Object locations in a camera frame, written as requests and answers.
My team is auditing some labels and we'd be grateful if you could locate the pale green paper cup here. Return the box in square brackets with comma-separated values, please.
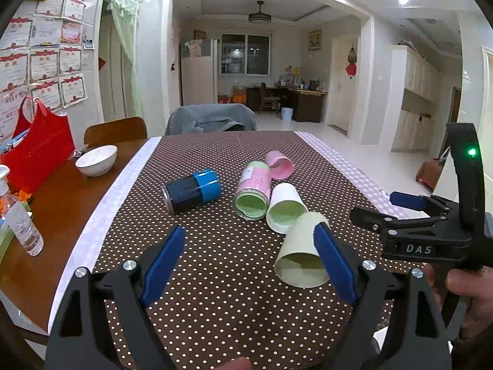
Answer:
[274, 211, 329, 289]

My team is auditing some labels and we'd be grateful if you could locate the white paper cup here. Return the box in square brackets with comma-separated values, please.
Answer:
[266, 182, 308, 234]

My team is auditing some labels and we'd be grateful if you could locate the small pink cup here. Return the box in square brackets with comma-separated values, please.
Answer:
[265, 150, 294, 180]

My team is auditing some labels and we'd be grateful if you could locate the pink and green cup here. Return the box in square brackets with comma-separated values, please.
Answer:
[233, 161, 271, 220]

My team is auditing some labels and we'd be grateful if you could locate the person's right hand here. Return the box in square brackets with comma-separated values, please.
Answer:
[445, 266, 492, 343]

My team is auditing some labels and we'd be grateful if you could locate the person's left hand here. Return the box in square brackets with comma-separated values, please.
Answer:
[215, 357, 252, 370]

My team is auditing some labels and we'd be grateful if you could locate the clear spray bottle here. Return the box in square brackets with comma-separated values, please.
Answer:
[0, 165, 44, 257]

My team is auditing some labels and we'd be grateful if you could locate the dark wooden desk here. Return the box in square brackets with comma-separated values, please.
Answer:
[246, 86, 327, 123]

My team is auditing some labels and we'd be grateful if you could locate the white trash bin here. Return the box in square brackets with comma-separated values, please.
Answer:
[282, 107, 293, 125]

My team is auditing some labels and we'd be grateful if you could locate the brown polka dot tablecloth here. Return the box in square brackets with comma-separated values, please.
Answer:
[94, 131, 409, 369]

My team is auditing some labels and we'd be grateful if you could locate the wooden desk chair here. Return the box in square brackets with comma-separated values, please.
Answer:
[259, 83, 281, 114]

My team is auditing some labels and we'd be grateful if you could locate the blue and black can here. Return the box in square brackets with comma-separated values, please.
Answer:
[162, 169, 222, 214]

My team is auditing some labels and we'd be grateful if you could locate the white ceramic bowl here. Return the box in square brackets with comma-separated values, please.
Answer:
[75, 145, 118, 177]

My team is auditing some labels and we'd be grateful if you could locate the orange cardboard box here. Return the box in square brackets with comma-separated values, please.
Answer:
[231, 86, 247, 105]

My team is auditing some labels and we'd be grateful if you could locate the red felt bag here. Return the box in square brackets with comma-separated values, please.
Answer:
[1, 96, 75, 194]

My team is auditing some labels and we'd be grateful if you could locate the brown wooden chair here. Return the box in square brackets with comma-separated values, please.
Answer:
[84, 117, 147, 148]

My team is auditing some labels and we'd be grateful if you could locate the grey covered chair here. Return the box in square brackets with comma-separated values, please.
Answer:
[165, 104, 257, 135]

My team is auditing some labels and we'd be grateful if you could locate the ceiling fan lamp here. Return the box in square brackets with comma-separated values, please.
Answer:
[248, 0, 271, 23]

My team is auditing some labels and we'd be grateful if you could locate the white refrigerator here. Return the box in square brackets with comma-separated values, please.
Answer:
[181, 39, 219, 105]

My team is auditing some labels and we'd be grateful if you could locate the green door curtain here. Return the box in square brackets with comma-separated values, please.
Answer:
[107, 0, 143, 117]

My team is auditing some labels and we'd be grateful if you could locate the white wall cabinet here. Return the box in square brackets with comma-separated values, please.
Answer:
[379, 45, 442, 152]

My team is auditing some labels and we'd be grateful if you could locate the small framed wall picture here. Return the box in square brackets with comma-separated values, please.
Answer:
[308, 29, 323, 51]

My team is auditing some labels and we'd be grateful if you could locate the window with white frame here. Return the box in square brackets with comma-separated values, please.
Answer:
[221, 34, 271, 75]

